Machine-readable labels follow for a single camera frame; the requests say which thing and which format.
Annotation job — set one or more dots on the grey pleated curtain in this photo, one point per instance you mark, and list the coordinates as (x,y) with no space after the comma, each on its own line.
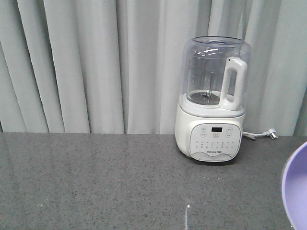
(113,66)

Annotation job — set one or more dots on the purple plastic bowl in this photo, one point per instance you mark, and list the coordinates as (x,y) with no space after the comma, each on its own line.
(294,188)

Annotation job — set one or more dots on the white soy milk blender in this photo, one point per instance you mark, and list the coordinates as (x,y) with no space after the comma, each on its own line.
(212,103)

